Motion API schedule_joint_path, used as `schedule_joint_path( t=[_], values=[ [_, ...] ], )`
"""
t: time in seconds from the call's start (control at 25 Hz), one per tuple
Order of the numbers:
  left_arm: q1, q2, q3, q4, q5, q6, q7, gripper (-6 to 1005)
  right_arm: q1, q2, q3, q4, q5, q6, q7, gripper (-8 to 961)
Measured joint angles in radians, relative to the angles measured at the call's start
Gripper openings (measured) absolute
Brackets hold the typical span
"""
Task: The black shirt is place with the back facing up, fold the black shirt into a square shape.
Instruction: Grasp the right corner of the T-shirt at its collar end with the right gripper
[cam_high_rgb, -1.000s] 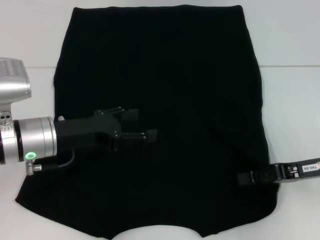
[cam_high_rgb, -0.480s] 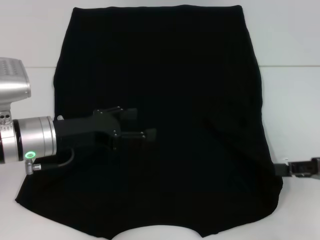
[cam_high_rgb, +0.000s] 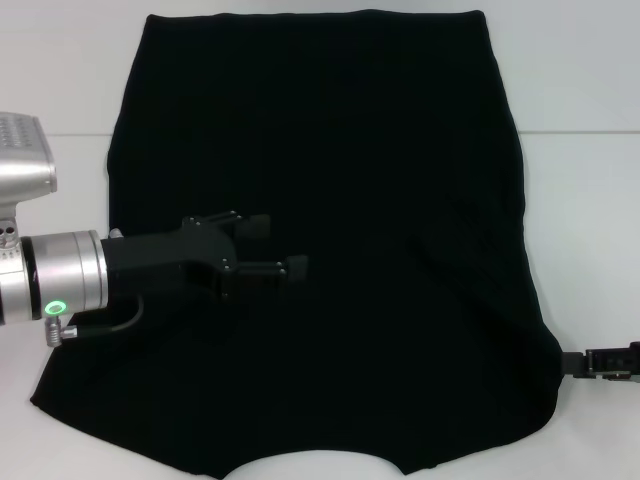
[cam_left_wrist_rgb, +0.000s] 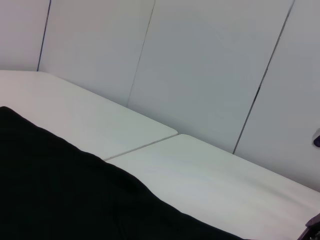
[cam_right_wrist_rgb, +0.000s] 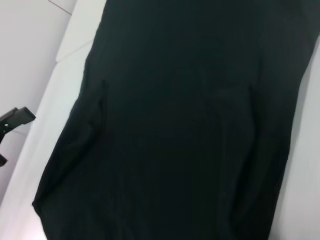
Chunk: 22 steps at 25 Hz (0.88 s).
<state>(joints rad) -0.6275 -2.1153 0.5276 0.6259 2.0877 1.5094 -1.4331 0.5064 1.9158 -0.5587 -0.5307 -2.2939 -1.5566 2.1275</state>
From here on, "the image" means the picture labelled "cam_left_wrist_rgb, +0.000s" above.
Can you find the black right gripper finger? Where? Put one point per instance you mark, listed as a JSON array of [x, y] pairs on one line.
[[314, 230]]

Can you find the black shirt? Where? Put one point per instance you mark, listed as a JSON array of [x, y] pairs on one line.
[[62, 187]]

